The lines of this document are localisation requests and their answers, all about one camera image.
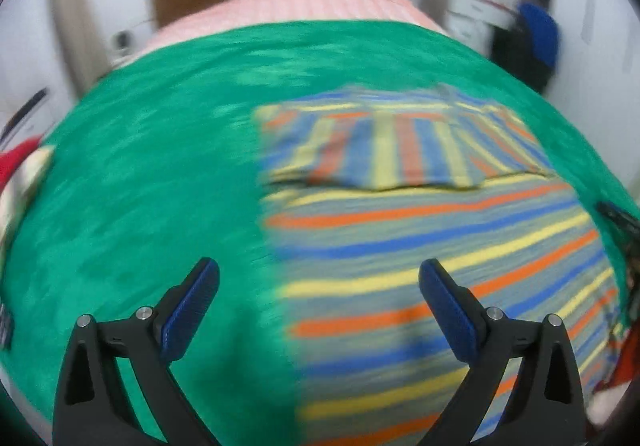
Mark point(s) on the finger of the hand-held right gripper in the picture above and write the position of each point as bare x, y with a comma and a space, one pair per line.
620, 216

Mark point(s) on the green patterned blanket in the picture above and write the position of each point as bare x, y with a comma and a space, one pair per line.
165, 166

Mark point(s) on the blue jacket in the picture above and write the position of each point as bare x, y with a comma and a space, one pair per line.
540, 34

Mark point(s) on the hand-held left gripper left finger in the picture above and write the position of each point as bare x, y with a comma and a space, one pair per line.
187, 311

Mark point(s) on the beige curtain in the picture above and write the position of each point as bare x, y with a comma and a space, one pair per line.
75, 16

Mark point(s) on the red knit cloth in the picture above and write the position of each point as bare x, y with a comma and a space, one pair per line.
15, 159

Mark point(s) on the black smartphone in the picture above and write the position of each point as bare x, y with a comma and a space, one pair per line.
5, 326

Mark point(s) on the pink striped bed sheet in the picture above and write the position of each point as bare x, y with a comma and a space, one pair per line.
280, 9

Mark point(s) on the black remote control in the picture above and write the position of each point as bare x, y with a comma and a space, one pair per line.
25, 114

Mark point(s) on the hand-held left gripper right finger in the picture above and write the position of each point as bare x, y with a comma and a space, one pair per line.
450, 313

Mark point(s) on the striped knit shirt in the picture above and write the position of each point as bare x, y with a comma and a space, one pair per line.
400, 236

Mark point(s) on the white desk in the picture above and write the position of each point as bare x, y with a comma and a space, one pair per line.
465, 11

